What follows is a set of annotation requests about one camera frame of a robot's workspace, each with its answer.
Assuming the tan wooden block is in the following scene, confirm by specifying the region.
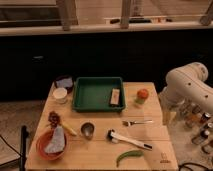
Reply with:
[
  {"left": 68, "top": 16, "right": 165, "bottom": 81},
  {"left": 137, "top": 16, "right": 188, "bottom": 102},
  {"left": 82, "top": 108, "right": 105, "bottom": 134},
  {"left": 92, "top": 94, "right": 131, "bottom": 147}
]
[{"left": 110, "top": 89, "right": 120, "bottom": 105}]

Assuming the green pea pod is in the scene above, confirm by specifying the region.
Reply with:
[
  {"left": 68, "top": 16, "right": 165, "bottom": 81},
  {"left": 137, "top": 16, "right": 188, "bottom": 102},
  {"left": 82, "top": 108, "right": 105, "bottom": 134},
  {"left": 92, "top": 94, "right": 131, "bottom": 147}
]
[{"left": 116, "top": 150, "right": 143, "bottom": 167}]

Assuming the white paper cup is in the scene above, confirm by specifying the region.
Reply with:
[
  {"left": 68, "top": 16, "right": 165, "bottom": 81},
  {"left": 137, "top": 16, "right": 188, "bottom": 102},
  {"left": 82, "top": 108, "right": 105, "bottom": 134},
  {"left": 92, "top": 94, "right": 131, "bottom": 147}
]
[{"left": 53, "top": 87, "right": 67, "bottom": 104}]

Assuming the orange bowl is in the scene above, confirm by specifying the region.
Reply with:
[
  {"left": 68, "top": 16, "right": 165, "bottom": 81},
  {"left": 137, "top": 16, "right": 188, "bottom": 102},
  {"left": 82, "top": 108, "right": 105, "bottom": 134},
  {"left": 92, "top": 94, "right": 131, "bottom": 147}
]
[{"left": 36, "top": 130, "right": 65, "bottom": 161}]

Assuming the small metal cup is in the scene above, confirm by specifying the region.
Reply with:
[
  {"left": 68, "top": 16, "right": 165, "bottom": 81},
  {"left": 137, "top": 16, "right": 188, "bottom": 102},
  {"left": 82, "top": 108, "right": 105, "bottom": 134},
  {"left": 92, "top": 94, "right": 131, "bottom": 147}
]
[{"left": 81, "top": 122, "right": 95, "bottom": 140}]

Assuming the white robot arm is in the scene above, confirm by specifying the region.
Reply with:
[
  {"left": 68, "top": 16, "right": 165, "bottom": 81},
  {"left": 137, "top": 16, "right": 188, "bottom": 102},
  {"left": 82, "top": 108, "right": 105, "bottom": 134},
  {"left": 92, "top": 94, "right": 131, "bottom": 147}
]
[{"left": 158, "top": 62, "right": 213, "bottom": 125}]

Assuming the green plastic tray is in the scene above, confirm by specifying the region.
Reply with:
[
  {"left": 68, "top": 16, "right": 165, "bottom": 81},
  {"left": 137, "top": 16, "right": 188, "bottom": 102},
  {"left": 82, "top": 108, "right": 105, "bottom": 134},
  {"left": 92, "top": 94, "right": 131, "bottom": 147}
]
[{"left": 72, "top": 77, "right": 126, "bottom": 112}]

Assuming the orange toy fruit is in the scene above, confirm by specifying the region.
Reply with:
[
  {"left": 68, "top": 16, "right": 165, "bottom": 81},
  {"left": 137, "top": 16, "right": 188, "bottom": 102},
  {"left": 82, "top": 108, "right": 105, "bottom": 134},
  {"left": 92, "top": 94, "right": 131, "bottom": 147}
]
[{"left": 136, "top": 89, "right": 149, "bottom": 104}]

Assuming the silver metal fork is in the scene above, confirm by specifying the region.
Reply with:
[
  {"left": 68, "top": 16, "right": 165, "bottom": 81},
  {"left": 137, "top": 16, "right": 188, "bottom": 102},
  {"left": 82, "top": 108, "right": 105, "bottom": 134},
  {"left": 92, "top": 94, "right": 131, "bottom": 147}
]
[{"left": 122, "top": 120, "right": 153, "bottom": 127}]

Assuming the yellow toy banana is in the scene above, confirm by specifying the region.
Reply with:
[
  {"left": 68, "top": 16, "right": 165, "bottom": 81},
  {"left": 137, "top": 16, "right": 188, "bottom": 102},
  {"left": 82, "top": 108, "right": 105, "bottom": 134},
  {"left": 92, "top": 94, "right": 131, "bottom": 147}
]
[{"left": 62, "top": 123, "right": 77, "bottom": 136}]

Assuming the grey blue cloth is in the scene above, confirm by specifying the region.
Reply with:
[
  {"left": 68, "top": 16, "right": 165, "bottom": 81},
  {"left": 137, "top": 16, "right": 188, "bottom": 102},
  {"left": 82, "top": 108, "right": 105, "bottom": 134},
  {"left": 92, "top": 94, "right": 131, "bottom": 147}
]
[{"left": 44, "top": 126, "right": 65, "bottom": 154}]

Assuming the dark brown grape bunch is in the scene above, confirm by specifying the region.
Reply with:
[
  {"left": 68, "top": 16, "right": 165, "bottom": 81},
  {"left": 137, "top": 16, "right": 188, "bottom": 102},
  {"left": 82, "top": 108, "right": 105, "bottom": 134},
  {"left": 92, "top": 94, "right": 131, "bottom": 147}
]
[{"left": 48, "top": 111, "right": 60, "bottom": 128}]

